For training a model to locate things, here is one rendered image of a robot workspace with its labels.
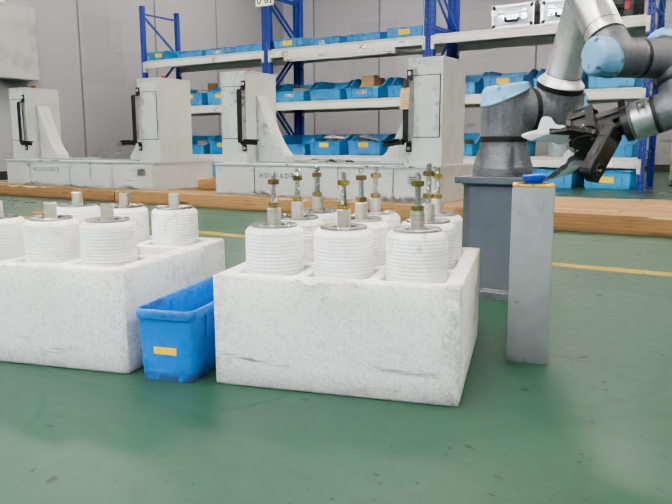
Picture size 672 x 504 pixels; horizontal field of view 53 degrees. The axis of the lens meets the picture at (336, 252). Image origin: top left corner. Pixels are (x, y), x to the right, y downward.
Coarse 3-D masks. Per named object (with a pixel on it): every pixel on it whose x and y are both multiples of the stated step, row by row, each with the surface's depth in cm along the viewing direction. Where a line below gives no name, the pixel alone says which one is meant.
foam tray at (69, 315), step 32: (160, 256) 125; (192, 256) 134; (224, 256) 149; (0, 288) 119; (32, 288) 117; (64, 288) 115; (96, 288) 113; (128, 288) 113; (160, 288) 123; (0, 320) 120; (32, 320) 118; (64, 320) 116; (96, 320) 114; (128, 320) 114; (0, 352) 121; (32, 352) 119; (64, 352) 117; (96, 352) 115; (128, 352) 114
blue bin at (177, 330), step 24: (192, 288) 128; (144, 312) 110; (168, 312) 108; (192, 312) 108; (144, 336) 111; (168, 336) 110; (192, 336) 109; (144, 360) 112; (168, 360) 110; (192, 360) 110
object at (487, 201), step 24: (480, 192) 167; (504, 192) 164; (480, 216) 168; (504, 216) 165; (480, 240) 169; (504, 240) 166; (480, 264) 170; (504, 264) 167; (480, 288) 171; (504, 288) 168
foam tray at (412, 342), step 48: (240, 288) 106; (288, 288) 104; (336, 288) 102; (384, 288) 100; (432, 288) 98; (240, 336) 107; (288, 336) 105; (336, 336) 103; (384, 336) 101; (432, 336) 99; (240, 384) 109; (288, 384) 106; (336, 384) 104; (384, 384) 102; (432, 384) 100
